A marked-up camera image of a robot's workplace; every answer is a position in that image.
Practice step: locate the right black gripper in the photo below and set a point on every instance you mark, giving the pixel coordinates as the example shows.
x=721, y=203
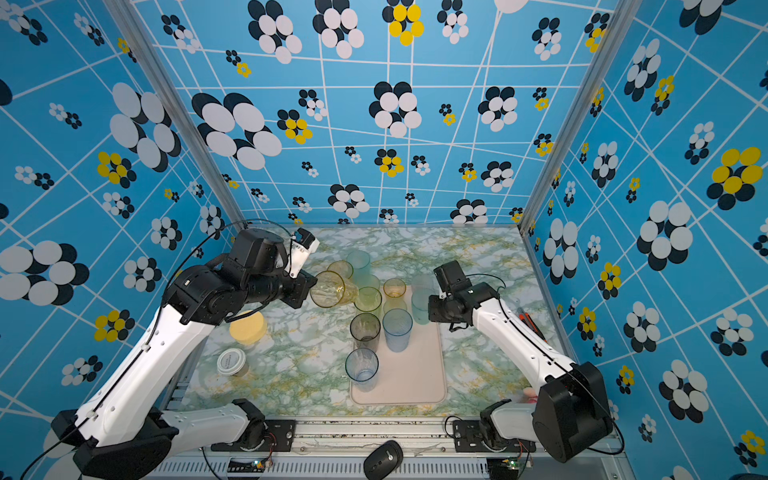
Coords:
x=434, y=311

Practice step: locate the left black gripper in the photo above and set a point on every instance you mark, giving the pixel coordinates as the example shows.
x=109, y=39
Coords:
x=305, y=282

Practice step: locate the amber cup front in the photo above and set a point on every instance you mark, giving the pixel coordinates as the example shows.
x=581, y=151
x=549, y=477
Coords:
x=332, y=290

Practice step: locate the teal cup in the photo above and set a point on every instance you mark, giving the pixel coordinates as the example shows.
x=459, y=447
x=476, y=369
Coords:
x=420, y=306
x=361, y=263

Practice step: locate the blue-grey translucent cup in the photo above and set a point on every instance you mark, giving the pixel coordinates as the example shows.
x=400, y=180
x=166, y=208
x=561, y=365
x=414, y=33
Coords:
x=397, y=324

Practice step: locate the small amber cup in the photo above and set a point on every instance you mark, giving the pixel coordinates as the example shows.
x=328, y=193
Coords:
x=394, y=288

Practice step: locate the dark smoky cup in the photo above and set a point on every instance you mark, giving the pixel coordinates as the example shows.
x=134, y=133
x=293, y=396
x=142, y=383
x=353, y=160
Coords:
x=365, y=329

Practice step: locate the grey-blue clear cup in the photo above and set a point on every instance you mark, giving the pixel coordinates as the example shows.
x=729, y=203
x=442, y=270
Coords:
x=362, y=366

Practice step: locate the green translucent cup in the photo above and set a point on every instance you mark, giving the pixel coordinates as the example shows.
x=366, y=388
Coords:
x=368, y=300

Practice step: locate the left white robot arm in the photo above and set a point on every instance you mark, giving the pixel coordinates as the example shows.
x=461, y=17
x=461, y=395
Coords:
x=119, y=433

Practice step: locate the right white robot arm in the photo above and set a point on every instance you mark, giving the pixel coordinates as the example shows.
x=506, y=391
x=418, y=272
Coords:
x=571, y=411

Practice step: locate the beige plastic tray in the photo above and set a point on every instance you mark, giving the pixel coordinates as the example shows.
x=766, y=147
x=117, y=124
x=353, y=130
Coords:
x=415, y=376

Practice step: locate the amber cup back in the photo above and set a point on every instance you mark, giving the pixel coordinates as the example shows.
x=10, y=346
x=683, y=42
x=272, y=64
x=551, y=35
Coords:
x=342, y=268

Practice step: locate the red black utility knife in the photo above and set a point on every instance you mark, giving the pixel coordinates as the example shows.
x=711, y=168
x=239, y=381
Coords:
x=525, y=317

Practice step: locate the pink plush doll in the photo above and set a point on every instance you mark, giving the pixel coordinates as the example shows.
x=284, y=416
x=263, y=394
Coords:
x=530, y=395

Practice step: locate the black computer mouse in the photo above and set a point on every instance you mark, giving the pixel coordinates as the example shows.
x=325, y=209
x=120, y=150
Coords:
x=383, y=461

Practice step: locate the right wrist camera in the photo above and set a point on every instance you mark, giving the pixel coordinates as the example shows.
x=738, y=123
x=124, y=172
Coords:
x=451, y=278

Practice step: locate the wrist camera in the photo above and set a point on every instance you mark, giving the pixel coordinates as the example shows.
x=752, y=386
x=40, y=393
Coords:
x=451, y=278
x=302, y=244

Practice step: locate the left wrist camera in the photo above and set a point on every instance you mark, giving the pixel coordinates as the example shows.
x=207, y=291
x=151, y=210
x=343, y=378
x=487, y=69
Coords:
x=302, y=244

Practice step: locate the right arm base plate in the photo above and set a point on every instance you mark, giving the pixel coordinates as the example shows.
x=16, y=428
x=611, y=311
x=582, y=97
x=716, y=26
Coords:
x=467, y=438

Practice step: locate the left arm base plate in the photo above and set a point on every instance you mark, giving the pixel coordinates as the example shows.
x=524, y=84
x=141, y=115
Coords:
x=277, y=435

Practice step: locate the aluminium front frame rail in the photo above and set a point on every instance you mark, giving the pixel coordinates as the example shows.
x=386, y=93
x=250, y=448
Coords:
x=335, y=448

